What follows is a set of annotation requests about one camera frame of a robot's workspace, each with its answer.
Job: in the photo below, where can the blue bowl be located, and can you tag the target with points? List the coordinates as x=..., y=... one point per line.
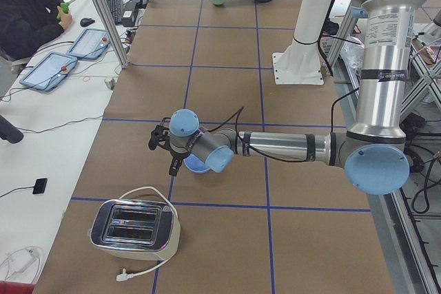
x=195, y=165

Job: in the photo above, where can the small black square device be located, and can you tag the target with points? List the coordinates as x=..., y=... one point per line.
x=39, y=186

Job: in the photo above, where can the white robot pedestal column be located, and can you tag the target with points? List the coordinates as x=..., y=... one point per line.
x=300, y=64

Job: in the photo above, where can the black computer mouse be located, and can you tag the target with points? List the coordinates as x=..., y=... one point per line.
x=85, y=22

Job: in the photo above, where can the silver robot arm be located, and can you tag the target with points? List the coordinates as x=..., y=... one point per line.
x=371, y=149

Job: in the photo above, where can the green handheld controller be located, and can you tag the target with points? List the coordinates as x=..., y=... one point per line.
x=64, y=8

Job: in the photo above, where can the seated person in black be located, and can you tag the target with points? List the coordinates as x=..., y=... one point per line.
x=26, y=25

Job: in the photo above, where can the far blue teach pendant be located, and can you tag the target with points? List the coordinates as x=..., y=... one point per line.
x=90, y=44

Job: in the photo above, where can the black chair armrest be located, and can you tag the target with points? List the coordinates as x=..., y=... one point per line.
x=9, y=132

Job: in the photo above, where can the blue teach pendant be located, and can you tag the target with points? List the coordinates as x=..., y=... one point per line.
x=90, y=44
x=49, y=72

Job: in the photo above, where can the aluminium frame post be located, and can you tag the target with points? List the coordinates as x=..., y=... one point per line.
x=107, y=20

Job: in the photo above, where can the white chrome toaster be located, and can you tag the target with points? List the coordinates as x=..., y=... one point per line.
x=136, y=229

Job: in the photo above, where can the black keyboard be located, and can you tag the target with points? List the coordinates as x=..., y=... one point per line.
x=116, y=10

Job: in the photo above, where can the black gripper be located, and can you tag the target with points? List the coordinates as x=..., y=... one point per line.
x=176, y=155

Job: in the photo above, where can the near blue teach pendant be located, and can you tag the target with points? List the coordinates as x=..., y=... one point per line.
x=49, y=72

